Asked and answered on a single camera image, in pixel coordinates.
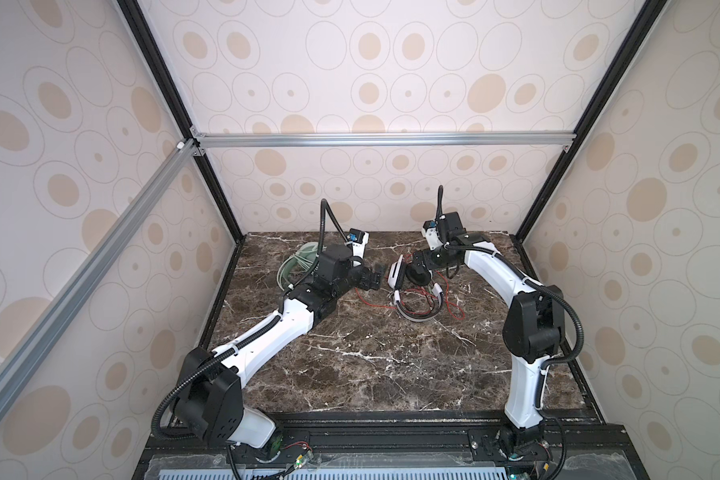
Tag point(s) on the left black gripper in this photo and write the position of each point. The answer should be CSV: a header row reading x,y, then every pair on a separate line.
x,y
367,284

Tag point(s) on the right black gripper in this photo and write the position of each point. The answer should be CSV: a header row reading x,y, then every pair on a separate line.
x,y
430,263

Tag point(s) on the mint green headphones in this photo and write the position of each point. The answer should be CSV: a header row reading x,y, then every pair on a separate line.
x,y
296,265

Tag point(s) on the white black red headphones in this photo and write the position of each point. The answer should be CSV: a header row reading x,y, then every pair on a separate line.
x,y
414,288

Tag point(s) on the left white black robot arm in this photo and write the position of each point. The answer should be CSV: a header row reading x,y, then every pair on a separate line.
x,y
207,402

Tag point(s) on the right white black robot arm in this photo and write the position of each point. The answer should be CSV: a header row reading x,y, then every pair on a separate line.
x,y
541,328

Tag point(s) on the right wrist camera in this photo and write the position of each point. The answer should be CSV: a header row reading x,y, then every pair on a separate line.
x,y
431,235

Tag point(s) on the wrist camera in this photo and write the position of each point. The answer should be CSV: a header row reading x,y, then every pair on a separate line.
x,y
431,235
357,241

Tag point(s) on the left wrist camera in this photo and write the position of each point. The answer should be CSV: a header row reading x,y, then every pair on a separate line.
x,y
357,241

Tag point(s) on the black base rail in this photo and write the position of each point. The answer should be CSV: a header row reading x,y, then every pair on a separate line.
x,y
407,445

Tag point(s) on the horizontal aluminium rail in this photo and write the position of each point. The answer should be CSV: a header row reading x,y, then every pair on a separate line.
x,y
401,139

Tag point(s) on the right black frame post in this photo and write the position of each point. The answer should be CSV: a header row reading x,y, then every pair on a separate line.
x,y
625,55

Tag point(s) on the black frame post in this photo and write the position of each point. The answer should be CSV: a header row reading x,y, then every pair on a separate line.
x,y
147,44
625,55

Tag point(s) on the left black frame post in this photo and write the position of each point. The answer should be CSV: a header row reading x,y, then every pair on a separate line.
x,y
147,44

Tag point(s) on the left diagonal aluminium rail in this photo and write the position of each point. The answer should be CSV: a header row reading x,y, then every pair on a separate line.
x,y
25,359

